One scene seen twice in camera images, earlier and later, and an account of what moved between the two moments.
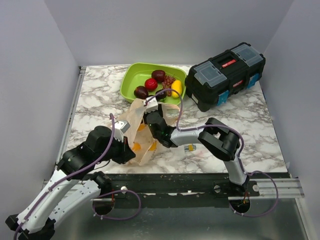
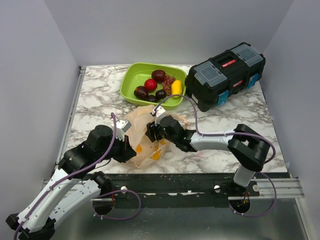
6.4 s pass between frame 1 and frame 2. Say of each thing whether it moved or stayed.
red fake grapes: stayed
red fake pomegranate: stayed
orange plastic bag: moved
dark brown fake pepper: stayed
